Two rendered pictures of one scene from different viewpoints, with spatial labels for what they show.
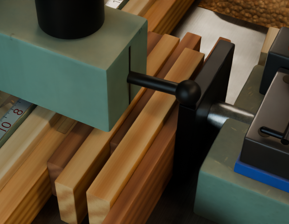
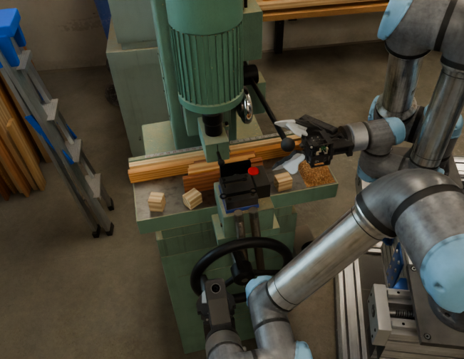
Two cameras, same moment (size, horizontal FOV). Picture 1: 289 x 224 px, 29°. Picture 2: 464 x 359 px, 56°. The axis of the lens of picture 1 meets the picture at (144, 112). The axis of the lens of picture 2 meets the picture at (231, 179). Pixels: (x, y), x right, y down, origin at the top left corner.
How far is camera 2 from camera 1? 96 cm
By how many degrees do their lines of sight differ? 37
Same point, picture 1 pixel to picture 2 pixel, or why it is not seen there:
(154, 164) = (207, 174)
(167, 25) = (269, 154)
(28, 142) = (194, 154)
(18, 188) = (184, 162)
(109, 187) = (192, 171)
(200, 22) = not seen: hidden behind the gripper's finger
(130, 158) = (202, 169)
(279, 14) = (304, 173)
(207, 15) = not seen: hidden behind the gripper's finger
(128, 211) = (191, 178)
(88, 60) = (205, 141)
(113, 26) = (219, 138)
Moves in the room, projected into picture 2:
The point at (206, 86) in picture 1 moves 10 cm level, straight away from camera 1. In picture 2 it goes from (229, 165) to (260, 153)
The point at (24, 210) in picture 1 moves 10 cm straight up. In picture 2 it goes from (182, 168) to (179, 143)
